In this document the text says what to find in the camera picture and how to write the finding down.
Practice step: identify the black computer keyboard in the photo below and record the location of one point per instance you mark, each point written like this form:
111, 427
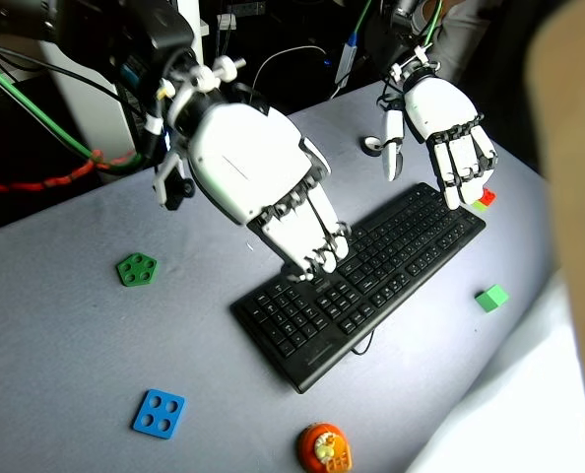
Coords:
371, 286

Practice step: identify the green pentagon holed block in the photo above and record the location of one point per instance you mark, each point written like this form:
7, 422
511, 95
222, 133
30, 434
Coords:
136, 270

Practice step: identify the tan board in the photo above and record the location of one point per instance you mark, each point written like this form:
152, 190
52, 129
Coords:
578, 148

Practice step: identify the power strip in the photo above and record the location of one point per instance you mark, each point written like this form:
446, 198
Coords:
248, 8

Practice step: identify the white column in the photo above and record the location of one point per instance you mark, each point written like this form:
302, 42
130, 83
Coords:
85, 108

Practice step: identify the orange toy cake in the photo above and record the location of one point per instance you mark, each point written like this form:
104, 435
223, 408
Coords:
322, 443

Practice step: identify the red green toy brick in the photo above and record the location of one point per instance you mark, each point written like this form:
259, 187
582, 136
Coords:
487, 197

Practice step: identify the grey table cloth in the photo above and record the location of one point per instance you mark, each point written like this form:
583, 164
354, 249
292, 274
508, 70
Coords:
76, 345

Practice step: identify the green cube block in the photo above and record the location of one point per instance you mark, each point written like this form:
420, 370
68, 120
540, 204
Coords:
492, 298

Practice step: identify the person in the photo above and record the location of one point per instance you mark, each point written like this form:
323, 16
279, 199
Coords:
479, 44

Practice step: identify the black white tape roll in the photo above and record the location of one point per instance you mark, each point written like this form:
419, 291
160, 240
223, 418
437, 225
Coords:
371, 143

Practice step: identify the blue square four-hole block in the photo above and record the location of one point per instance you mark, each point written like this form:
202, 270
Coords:
158, 415

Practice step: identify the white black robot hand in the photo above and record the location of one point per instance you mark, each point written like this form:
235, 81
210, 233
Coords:
435, 106
243, 157

